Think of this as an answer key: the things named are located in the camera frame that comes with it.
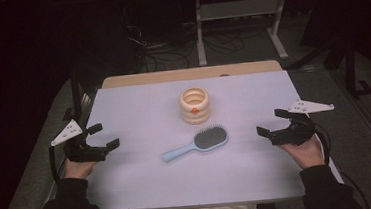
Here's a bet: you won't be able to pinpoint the person's left hand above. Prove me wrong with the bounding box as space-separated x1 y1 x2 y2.
62 154 102 182

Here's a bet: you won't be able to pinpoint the hand-held gripper black cable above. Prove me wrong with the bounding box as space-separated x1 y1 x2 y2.
312 119 371 209
47 145 62 187

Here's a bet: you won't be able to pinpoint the white table mat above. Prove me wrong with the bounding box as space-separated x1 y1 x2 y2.
77 66 346 209

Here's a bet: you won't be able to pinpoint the light blue hairbrush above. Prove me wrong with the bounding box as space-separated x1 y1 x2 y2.
158 123 231 164

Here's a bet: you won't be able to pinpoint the left hand-held gripper black cable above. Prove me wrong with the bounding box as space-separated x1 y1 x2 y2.
47 145 62 187

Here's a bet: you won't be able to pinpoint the black floor cables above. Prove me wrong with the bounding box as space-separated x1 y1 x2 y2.
121 0 248 74

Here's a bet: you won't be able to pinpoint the black metal stand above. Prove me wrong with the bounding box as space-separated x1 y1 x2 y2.
341 34 371 100
57 56 92 122

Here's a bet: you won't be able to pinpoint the white metal stand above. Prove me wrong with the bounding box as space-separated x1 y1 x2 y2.
192 0 295 67

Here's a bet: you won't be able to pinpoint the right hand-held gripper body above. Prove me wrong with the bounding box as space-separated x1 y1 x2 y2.
267 96 338 148

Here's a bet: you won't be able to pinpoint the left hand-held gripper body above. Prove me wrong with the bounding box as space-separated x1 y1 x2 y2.
48 116 111 166

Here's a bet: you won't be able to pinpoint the cream ribbed cup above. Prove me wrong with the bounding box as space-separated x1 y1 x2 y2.
177 85 212 127

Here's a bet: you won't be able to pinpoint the person's right hand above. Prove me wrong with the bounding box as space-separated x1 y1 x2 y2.
276 133 327 172

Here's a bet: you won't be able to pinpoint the right hand-held gripper black cable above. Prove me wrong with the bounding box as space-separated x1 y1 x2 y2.
312 119 371 209

